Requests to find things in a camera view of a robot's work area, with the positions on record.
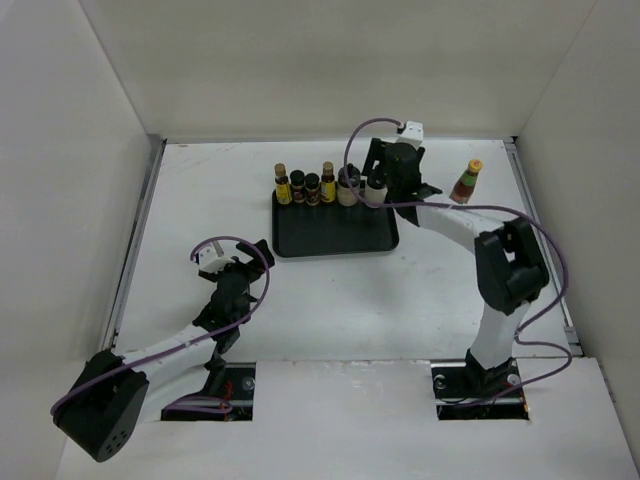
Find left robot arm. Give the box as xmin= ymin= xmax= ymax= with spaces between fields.
xmin=50 ymin=237 xmax=275 ymax=463

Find yellow-label bottle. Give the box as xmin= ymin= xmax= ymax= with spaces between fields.
xmin=320 ymin=161 xmax=336 ymax=204

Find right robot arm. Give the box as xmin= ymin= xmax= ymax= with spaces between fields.
xmin=364 ymin=138 xmax=549 ymax=396

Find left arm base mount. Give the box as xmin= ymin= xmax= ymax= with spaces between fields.
xmin=159 ymin=357 xmax=257 ymax=422

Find white shaker black lid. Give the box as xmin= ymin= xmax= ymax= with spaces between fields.
xmin=337 ymin=163 xmax=361 ymax=207

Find small dark spice jar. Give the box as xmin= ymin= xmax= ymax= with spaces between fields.
xmin=290 ymin=170 xmax=306 ymax=204

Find red sauce bottle green label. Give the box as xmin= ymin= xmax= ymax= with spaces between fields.
xmin=449 ymin=159 xmax=483 ymax=205

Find yellow-label bottle tan cap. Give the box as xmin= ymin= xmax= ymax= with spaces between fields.
xmin=274 ymin=163 xmax=292 ymax=205

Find black plastic tray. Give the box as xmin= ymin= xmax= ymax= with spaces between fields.
xmin=271 ymin=195 xmax=399 ymax=258

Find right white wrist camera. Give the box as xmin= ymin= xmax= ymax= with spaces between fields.
xmin=396 ymin=121 xmax=424 ymax=149

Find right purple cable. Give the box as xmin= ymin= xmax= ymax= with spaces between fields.
xmin=345 ymin=117 xmax=574 ymax=401

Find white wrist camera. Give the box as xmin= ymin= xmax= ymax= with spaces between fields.
xmin=396 ymin=121 xmax=424 ymax=149
xmin=190 ymin=240 xmax=234 ymax=274

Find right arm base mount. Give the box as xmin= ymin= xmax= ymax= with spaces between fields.
xmin=431 ymin=353 xmax=529 ymax=421

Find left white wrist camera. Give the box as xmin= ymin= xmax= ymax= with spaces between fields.
xmin=190 ymin=240 xmax=234 ymax=274

